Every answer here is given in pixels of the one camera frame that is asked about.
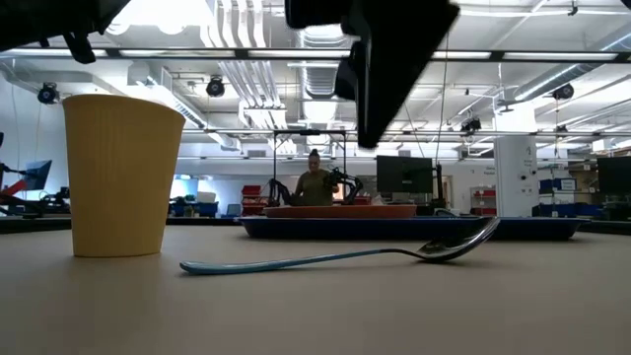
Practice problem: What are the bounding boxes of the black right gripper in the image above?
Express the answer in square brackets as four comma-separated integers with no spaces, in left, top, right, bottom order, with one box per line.
[284,0,460,149]

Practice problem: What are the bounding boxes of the orange plate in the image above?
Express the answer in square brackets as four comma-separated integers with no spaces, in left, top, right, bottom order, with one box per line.
[262,204,418,220]

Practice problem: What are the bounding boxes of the blue plastic tray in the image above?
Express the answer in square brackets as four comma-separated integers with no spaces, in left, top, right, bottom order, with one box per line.
[238,215,592,242]

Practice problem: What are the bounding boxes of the yellow ribbed cup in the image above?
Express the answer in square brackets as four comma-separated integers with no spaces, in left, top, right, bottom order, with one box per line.
[62,94,187,258]

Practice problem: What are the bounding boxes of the black monitor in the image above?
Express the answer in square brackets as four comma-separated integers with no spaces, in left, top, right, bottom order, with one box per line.
[376,155,435,195]
[596,156,631,196]
[22,159,53,192]

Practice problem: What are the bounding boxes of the person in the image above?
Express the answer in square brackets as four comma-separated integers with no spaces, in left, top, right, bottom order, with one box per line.
[294,148,341,207]

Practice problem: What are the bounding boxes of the red bin shelf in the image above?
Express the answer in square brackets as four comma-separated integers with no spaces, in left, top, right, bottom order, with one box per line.
[470,185,497,217]
[241,184,263,217]

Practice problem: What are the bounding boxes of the overhead light bar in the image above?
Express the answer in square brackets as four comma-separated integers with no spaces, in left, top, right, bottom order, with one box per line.
[0,47,631,64]

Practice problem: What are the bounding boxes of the white pillar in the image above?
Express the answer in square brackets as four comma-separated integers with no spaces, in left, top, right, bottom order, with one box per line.
[493,135,539,218]

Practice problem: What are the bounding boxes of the blue storage bins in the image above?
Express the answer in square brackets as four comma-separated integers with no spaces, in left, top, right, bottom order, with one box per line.
[538,177,578,193]

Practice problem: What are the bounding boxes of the black background frame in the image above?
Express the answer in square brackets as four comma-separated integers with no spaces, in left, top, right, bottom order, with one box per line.
[272,129,348,198]

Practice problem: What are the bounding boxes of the spoon with blue handle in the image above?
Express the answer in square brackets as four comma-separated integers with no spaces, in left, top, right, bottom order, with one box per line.
[178,216,501,276]

